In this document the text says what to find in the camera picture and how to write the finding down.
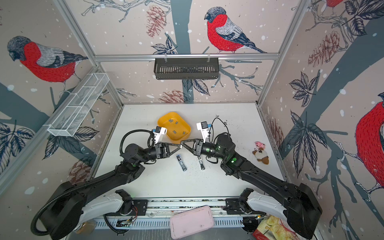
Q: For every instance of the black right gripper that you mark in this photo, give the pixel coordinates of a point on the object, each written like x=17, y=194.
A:
x=197, y=150

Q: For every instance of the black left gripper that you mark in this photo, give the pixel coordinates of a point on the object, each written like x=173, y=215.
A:
x=162, y=151

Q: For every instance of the light blue stapler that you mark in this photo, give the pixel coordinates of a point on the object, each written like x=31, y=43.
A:
x=180, y=161

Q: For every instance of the white mini stapler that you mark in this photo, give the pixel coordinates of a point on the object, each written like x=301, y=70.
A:
x=201, y=163

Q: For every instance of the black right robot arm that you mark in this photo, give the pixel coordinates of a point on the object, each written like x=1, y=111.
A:
x=300, y=206

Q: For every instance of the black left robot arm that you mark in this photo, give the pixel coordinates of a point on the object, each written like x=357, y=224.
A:
x=62, y=212

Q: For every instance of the yellow plastic tray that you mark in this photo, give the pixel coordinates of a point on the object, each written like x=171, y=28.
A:
x=179, y=128

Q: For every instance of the pink plastic lid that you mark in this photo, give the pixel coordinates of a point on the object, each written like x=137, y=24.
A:
x=191, y=222

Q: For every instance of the red cassava chips bag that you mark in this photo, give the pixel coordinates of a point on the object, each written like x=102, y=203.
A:
x=273, y=228

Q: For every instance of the glass spice jar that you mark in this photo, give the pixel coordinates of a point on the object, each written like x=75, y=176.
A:
x=86, y=228

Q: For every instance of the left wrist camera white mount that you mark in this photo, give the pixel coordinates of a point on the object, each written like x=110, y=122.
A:
x=158, y=133

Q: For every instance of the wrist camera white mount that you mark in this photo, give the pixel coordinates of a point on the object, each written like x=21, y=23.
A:
x=158, y=133
x=203, y=127

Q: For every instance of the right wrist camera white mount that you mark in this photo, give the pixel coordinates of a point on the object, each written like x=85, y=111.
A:
x=203, y=127

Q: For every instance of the brown plush toy keychain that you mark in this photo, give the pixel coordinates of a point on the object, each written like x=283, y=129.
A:
x=260, y=153

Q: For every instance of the black hanging wire basket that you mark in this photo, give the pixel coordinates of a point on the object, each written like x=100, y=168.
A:
x=187, y=69

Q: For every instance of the white mesh wall shelf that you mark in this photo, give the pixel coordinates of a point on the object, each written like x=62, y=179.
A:
x=81, y=102

